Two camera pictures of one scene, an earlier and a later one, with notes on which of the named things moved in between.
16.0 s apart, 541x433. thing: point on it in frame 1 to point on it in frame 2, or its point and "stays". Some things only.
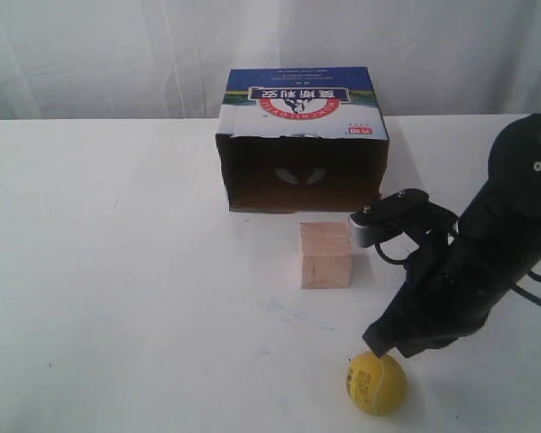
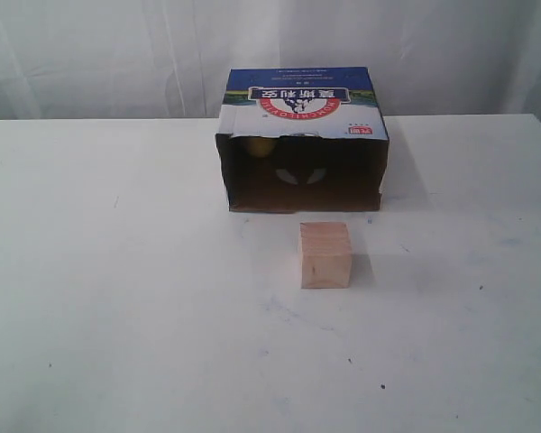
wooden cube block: x=325 y=254 stays
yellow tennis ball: x=378 y=385 to x=261 y=147
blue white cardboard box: x=305 y=139 stays
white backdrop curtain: x=153 y=59 stays
